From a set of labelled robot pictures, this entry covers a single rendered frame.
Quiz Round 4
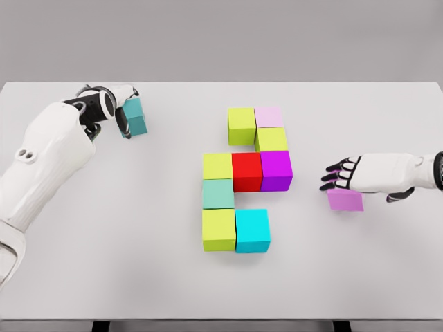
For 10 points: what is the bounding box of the cyan block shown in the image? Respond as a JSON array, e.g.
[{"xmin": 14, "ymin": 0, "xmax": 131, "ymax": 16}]
[{"xmin": 234, "ymin": 208, "xmax": 271, "ymax": 254}]

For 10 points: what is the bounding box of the teal block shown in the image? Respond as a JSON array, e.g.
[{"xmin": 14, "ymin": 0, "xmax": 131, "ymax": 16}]
[{"xmin": 122, "ymin": 97, "xmax": 149, "ymax": 137}]

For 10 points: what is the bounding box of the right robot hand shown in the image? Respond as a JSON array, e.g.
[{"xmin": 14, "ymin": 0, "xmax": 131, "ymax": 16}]
[{"xmin": 319, "ymin": 153, "xmax": 418, "ymax": 204}]

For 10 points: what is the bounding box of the violet-pink block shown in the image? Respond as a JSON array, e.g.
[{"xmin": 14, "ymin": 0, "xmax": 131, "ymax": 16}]
[{"xmin": 326, "ymin": 188, "xmax": 365, "ymax": 212}]

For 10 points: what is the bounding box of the purple block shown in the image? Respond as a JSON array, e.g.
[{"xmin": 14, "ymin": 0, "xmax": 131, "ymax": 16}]
[{"xmin": 260, "ymin": 150, "xmax": 294, "ymax": 192}]

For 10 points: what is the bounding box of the mint green block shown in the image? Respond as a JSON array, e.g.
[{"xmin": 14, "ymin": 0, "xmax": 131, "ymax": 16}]
[{"xmin": 201, "ymin": 178, "xmax": 237, "ymax": 211}]

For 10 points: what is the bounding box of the pale pink block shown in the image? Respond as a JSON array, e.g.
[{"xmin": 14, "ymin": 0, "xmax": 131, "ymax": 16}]
[{"xmin": 254, "ymin": 106, "xmax": 286, "ymax": 129}]

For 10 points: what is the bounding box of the red block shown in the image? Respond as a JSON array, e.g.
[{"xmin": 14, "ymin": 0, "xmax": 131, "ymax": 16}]
[{"xmin": 231, "ymin": 151, "xmax": 263, "ymax": 193}]

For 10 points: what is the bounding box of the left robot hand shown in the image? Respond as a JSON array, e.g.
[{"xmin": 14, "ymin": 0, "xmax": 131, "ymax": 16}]
[{"xmin": 111, "ymin": 84, "xmax": 141, "ymax": 140}]

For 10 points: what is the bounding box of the yellow-green block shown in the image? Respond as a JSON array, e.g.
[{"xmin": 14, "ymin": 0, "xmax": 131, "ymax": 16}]
[
  {"xmin": 201, "ymin": 207, "xmax": 237, "ymax": 252},
  {"xmin": 254, "ymin": 127, "xmax": 290, "ymax": 154},
  {"xmin": 202, "ymin": 152, "xmax": 234, "ymax": 181},
  {"xmin": 227, "ymin": 107, "xmax": 257, "ymax": 147}
]

